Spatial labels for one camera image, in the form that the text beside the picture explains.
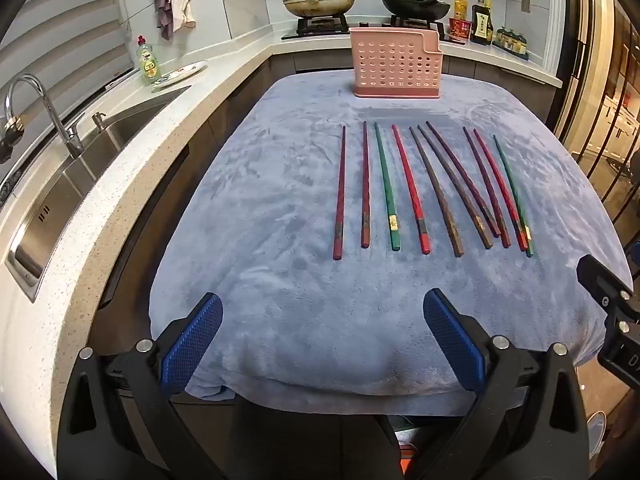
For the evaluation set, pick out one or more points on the spice jar rack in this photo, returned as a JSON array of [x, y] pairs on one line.
[[512, 42]]

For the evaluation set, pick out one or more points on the speckled white kitchen counter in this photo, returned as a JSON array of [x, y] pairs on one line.
[[125, 200]]

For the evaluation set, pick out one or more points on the stainless steel sink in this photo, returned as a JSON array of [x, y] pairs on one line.
[[75, 185]]

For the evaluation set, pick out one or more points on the grey wall switch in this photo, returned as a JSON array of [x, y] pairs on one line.
[[525, 4]]

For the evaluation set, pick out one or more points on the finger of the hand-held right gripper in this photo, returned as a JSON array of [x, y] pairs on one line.
[[602, 282]]

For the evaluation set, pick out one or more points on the green chopstick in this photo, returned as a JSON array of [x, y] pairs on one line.
[[386, 187], [511, 192]]

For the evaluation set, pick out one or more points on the slim dark sauce bottle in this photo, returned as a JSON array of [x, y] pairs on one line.
[[486, 4]]

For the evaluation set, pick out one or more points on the dark sauce bottle yellow label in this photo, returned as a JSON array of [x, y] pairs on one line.
[[481, 25]]

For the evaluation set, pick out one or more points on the white patterned plate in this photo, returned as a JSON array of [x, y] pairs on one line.
[[180, 74]]

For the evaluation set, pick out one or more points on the green dish soap bottle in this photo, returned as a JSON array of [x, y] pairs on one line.
[[148, 62]]

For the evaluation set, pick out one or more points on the brown chopstick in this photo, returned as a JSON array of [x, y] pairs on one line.
[[434, 190], [452, 185]]

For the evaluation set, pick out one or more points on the blue fleece blanket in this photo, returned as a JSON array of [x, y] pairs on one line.
[[280, 240]]

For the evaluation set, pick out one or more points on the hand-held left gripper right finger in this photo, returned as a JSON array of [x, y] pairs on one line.
[[452, 340]]

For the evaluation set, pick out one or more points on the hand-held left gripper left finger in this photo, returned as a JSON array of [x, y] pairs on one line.
[[192, 345]]

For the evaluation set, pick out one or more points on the black gas stove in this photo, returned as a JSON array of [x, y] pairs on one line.
[[320, 27]]

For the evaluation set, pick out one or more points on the black wok with lid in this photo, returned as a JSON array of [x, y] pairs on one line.
[[415, 5]]

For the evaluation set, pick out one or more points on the red and yellow seasoning packets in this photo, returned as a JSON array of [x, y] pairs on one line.
[[459, 29]]

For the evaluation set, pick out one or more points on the pink perforated utensil basket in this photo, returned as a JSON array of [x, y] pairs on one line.
[[395, 62]]

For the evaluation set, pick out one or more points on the sink soap dispenser pump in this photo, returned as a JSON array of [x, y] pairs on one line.
[[98, 121]]

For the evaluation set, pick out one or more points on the purple chopstick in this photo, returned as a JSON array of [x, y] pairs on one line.
[[460, 177], [485, 185]]

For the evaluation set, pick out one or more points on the dark red chopstick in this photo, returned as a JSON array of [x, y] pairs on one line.
[[340, 195], [365, 185]]

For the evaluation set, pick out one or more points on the beige wok with lid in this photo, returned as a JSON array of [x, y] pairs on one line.
[[320, 4]]

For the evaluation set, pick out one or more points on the purple hanging cloth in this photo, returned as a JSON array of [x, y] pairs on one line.
[[162, 5]]

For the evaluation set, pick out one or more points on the black framed glass door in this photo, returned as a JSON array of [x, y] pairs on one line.
[[600, 85]]

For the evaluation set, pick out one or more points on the yellow seasoning packet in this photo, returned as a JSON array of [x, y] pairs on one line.
[[460, 9]]

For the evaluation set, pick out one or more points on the window blinds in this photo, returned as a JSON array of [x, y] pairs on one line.
[[55, 35]]

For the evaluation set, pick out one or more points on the chrome faucet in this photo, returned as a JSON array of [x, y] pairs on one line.
[[50, 110]]

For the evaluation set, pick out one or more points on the person's dark trousers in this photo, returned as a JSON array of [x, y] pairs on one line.
[[310, 450]]

